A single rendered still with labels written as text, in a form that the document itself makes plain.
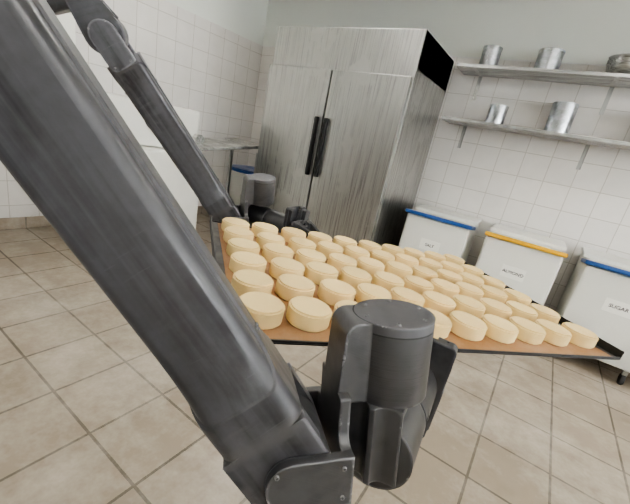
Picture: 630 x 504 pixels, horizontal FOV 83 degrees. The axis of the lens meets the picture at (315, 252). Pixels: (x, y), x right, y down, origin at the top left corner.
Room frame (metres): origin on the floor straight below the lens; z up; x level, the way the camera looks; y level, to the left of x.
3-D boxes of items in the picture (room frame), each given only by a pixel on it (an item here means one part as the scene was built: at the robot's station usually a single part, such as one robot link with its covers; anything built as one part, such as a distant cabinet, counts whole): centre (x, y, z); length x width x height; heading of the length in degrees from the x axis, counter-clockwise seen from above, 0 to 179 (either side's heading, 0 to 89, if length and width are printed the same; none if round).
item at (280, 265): (0.47, 0.03, 1.01); 0.05 x 0.05 x 0.02
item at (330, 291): (0.44, -0.04, 1.01); 0.05 x 0.05 x 0.02
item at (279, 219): (0.77, 0.08, 0.99); 0.07 x 0.07 x 0.10; 66
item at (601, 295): (2.46, -2.18, 0.39); 0.64 x 0.54 x 0.77; 148
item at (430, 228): (3.13, -1.06, 0.39); 0.64 x 0.54 x 0.77; 152
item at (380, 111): (3.58, -0.05, 1.03); 1.40 x 0.91 x 2.05; 59
